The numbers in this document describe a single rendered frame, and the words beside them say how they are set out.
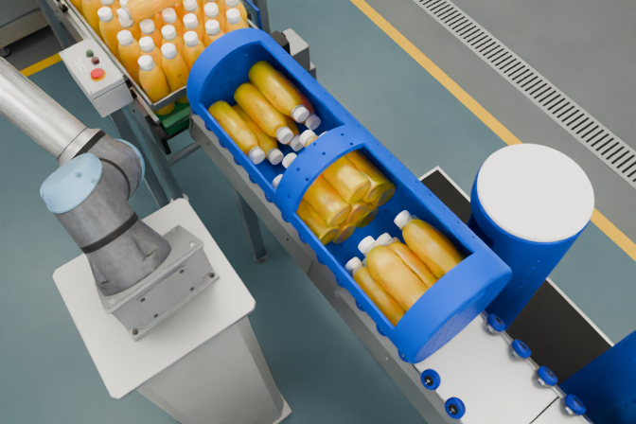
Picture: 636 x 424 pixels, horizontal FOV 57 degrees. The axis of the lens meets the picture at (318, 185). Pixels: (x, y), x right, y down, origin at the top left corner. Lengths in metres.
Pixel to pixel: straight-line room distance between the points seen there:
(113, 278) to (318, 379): 1.36
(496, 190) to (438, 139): 1.38
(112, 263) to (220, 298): 0.24
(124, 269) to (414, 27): 2.51
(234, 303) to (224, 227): 1.41
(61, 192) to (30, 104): 0.22
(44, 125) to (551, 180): 1.15
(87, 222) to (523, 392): 0.98
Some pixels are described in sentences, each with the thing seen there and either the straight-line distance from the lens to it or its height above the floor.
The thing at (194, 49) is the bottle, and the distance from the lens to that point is 1.74.
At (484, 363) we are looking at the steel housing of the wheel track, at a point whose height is 0.93.
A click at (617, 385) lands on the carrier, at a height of 0.80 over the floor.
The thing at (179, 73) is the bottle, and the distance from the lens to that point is 1.75.
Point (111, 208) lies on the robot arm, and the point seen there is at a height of 1.38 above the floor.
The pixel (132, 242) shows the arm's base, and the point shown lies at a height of 1.34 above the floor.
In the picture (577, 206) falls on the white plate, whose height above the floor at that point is 1.04.
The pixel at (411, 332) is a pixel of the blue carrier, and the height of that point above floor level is 1.16.
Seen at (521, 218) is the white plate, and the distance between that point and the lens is 1.47.
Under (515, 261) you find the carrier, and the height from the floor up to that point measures 0.91.
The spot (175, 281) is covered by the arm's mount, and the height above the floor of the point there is 1.25.
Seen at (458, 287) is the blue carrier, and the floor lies 1.23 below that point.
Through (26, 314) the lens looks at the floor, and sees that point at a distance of 2.72.
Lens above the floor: 2.27
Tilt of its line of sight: 59 degrees down
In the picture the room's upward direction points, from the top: 4 degrees counter-clockwise
